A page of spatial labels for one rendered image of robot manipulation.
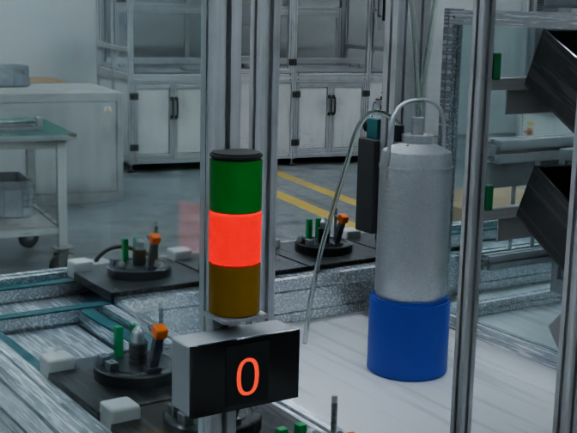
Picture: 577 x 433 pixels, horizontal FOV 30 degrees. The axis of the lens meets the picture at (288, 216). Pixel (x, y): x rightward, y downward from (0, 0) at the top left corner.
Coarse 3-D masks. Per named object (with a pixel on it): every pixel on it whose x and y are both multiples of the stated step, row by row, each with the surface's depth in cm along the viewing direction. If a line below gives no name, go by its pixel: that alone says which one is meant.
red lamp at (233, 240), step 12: (216, 216) 101; (228, 216) 100; (240, 216) 100; (252, 216) 101; (216, 228) 101; (228, 228) 100; (240, 228) 100; (252, 228) 101; (216, 240) 101; (228, 240) 100; (240, 240) 101; (252, 240) 101; (216, 252) 101; (228, 252) 101; (240, 252) 101; (252, 252) 101; (216, 264) 102; (228, 264) 101; (240, 264) 101; (252, 264) 102
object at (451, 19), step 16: (448, 16) 230; (464, 16) 226; (496, 16) 217; (512, 16) 214; (528, 16) 210; (544, 16) 206; (560, 16) 203; (576, 16) 200; (448, 32) 230; (448, 48) 230; (448, 64) 231; (448, 80) 231; (448, 96) 231; (448, 112) 232; (448, 128) 233; (448, 144) 234; (480, 336) 229; (496, 336) 225; (512, 336) 223; (512, 352) 222; (528, 352) 218; (544, 352) 214
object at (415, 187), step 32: (416, 128) 200; (384, 160) 200; (416, 160) 196; (448, 160) 199; (384, 192) 201; (416, 192) 197; (448, 192) 200; (384, 224) 201; (416, 224) 198; (448, 224) 202; (384, 256) 202; (416, 256) 199; (384, 288) 203; (416, 288) 200
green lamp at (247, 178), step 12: (216, 168) 100; (228, 168) 99; (240, 168) 99; (252, 168) 100; (216, 180) 100; (228, 180) 99; (240, 180) 99; (252, 180) 100; (216, 192) 100; (228, 192) 100; (240, 192) 100; (252, 192) 100; (216, 204) 100; (228, 204) 100; (240, 204) 100; (252, 204) 100
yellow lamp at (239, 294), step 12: (216, 276) 102; (228, 276) 101; (240, 276) 101; (252, 276) 102; (216, 288) 102; (228, 288) 101; (240, 288) 101; (252, 288) 102; (216, 300) 102; (228, 300) 102; (240, 300) 102; (252, 300) 102; (216, 312) 102; (228, 312) 102; (240, 312) 102; (252, 312) 103
